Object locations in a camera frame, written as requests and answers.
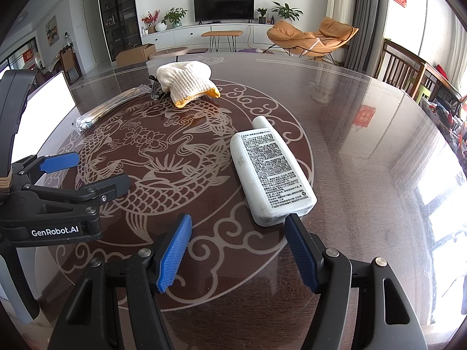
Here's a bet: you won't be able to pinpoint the bushy green potted plant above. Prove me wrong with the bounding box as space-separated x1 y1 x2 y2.
162 7 188 28

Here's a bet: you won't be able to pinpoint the white plastic bottle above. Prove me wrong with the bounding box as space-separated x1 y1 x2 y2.
230 116 317 227

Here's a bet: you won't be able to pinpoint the wooden dining chair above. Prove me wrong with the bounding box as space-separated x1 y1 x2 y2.
60 51 83 83

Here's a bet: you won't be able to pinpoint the wooden bench with metal legs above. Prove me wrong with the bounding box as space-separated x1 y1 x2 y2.
201 30 244 52

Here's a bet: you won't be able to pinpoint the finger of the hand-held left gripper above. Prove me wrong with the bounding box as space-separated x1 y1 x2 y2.
11 152 80 187
22 174 131 227

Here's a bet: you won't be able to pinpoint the white door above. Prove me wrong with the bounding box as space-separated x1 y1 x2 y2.
82 0 99 66

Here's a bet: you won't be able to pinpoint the brown cardboard box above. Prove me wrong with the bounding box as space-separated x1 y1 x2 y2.
116 44 157 67

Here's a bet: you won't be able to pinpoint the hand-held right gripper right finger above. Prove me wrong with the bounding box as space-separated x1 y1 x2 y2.
285 213 429 350

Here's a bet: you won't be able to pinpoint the wooden slatted chair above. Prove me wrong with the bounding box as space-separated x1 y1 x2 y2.
376 39 426 99

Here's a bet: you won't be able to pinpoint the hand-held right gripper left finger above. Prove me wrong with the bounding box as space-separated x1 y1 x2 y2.
47 214 193 350

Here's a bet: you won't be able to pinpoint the grey curtain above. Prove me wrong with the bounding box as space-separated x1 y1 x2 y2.
345 0 391 81

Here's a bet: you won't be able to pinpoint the dark wooden chair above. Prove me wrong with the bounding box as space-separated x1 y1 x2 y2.
412 64 464 117

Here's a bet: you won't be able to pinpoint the framed wall painting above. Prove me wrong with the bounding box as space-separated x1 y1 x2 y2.
45 15 58 47

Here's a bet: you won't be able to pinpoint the orange lounge chair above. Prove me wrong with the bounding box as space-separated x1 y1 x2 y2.
266 21 318 57
314 17 359 59

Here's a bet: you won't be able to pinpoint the black television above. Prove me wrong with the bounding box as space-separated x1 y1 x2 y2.
193 0 255 22

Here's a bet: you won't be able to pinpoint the red flowers in vase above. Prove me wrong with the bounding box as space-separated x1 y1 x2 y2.
142 10 161 34

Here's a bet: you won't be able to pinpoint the long item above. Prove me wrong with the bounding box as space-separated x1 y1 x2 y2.
75 85 152 132

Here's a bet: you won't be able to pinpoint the white television cabinet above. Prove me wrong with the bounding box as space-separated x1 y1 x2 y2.
141 23 278 50

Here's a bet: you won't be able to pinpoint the pile of colourful clutter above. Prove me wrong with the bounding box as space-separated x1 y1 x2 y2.
427 95 467 154

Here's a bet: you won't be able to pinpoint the cream knit glove yellow cuff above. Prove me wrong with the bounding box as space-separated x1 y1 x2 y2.
157 61 220 109

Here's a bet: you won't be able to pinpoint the large leafy potted plant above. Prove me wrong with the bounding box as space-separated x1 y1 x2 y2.
272 2 303 22

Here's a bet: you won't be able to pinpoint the dark glass display cabinet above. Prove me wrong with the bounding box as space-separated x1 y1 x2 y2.
97 0 143 66

